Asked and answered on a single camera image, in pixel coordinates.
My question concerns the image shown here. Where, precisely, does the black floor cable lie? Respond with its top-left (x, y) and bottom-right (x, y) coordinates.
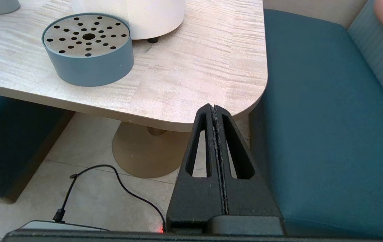
top-left (53, 164), bottom-right (166, 232)

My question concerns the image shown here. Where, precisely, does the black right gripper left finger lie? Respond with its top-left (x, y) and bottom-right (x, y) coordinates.
top-left (166, 104), bottom-right (228, 233)

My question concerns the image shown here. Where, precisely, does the large blue perforated drip tray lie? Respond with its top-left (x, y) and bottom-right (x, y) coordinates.
top-left (42, 13), bottom-right (135, 87)

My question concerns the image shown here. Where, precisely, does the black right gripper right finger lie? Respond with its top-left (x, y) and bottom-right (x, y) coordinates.
top-left (214, 105), bottom-right (283, 219)

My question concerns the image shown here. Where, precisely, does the beige table pedestal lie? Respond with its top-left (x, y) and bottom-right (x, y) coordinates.
top-left (112, 121), bottom-right (192, 178)

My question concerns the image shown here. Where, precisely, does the blue booth sofa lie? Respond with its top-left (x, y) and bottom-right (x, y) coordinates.
top-left (0, 91), bottom-right (74, 204)
top-left (249, 0), bottom-right (383, 240)

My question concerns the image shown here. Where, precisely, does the large dispenser with dark tea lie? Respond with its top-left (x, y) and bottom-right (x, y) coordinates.
top-left (71, 0), bottom-right (186, 43)

